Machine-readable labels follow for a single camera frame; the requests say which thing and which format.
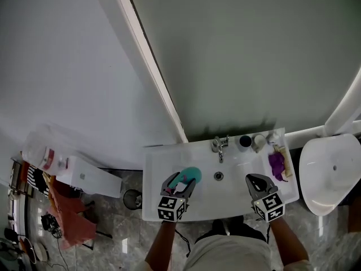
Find beige tube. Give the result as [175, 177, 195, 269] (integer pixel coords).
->
[272, 144, 294, 178]

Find pink cloth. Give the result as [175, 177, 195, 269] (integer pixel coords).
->
[49, 181, 98, 251]

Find dark cup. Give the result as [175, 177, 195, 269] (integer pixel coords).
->
[239, 135, 253, 149]

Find round pale disc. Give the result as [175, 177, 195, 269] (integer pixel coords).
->
[30, 241, 50, 263]

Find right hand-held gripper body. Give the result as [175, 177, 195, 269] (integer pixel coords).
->
[250, 192, 286, 223]

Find white water dispenser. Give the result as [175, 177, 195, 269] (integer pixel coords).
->
[55, 155, 124, 199]

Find person's dark trousers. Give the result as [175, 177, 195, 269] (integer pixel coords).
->
[194, 215, 267, 244]

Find white ceramic toilet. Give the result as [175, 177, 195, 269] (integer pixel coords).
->
[298, 133, 361, 217]

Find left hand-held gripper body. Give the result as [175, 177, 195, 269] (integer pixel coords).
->
[157, 190, 193, 223]

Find purple cloth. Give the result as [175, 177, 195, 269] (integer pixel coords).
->
[267, 152, 289, 183]

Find white washbasin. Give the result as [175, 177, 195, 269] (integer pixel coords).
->
[142, 127, 300, 223]

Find white cup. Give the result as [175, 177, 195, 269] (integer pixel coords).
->
[252, 133, 267, 154]

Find person's pale shirt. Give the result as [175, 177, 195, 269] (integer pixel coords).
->
[182, 234, 272, 271]

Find black cable bundle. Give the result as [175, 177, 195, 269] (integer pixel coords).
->
[41, 213, 61, 238]

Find person's right forearm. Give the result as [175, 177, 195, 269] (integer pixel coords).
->
[269, 215, 313, 268]

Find chrome faucet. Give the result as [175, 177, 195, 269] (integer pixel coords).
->
[211, 135, 230, 164]

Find black and white striped cushion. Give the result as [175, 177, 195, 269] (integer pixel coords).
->
[27, 165, 50, 198]

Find black trash bin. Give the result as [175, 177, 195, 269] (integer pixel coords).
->
[123, 189, 143, 211]

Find person's left forearm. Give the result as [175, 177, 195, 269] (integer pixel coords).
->
[144, 220, 178, 271]

